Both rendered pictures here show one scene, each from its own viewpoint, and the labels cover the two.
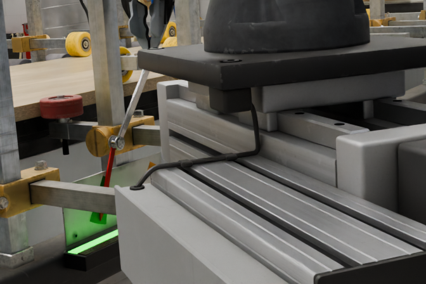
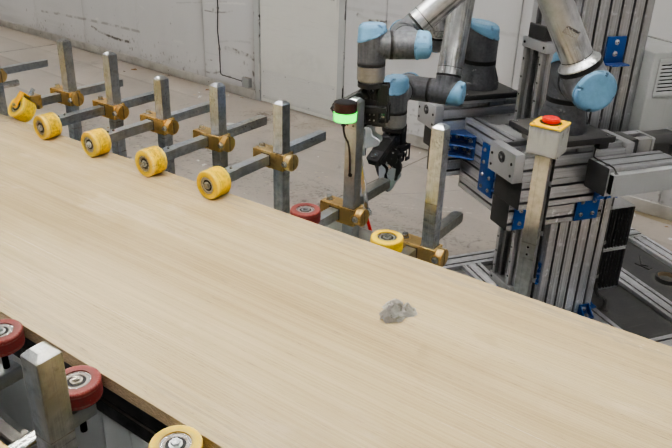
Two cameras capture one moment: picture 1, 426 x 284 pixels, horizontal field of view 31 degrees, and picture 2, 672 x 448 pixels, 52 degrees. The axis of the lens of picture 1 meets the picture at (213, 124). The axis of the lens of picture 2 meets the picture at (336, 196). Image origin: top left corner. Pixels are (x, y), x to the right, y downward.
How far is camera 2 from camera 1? 2.41 m
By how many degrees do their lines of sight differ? 85
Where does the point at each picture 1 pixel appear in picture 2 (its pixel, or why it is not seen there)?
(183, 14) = (286, 127)
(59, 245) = not seen: hidden behind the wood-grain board
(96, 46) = (357, 161)
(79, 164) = not seen: hidden behind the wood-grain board
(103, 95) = (357, 189)
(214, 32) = (581, 129)
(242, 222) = (655, 162)
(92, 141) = (363, 217)
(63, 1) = not seen: outside the picture
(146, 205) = (632, 173)
